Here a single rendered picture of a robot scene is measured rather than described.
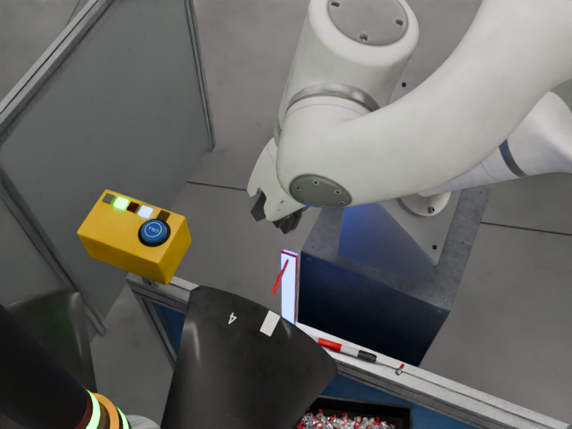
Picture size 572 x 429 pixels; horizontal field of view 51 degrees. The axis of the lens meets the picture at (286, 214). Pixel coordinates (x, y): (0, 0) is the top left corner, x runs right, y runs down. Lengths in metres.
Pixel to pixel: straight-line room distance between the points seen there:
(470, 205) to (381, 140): 0.88
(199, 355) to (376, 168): 0.46
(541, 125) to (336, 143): 0.53
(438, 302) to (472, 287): 1.11
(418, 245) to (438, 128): 0.66
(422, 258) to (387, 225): 0.10
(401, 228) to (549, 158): 0.26
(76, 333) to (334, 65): 0.36
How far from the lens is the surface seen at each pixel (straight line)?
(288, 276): 0.91
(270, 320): 0.82
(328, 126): 0.42
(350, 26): 0.44
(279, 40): 2.92
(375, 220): 1.01
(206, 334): 0.80
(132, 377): 2.10
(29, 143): 1.47
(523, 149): 0.91
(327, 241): 1.17
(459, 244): 1.21
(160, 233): 1.02
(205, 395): 0.79
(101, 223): 1.07
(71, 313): 0.62
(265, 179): 0.58
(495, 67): 0.40
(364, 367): 1.15
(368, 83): 0.45
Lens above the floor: 1.95
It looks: 58 degrees down
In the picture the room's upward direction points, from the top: straight up
